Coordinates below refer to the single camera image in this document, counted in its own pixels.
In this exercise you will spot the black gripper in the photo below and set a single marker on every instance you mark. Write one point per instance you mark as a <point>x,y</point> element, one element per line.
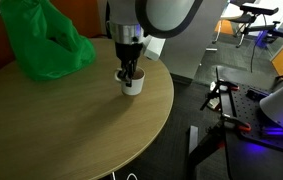
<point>129,51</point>

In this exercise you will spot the white mug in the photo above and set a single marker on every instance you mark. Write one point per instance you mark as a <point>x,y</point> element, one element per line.
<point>136,85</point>

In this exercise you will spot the green plastic bag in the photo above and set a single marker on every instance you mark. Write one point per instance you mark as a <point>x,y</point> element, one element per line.
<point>44,46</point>

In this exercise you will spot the black perforated breadboard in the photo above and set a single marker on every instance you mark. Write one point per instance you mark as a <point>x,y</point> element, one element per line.
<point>247,110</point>

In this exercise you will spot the small black block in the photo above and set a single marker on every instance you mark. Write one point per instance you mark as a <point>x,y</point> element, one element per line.
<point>257,93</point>

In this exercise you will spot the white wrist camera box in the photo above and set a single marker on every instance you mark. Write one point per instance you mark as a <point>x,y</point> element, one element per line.
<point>154,48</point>

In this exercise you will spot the black support frame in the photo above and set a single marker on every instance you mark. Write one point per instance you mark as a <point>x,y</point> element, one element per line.
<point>204,150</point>

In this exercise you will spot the black camera on stand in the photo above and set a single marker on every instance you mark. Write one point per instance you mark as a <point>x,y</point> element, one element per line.
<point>259,9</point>

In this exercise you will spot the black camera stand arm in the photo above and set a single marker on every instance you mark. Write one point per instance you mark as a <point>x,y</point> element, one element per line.
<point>274,31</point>

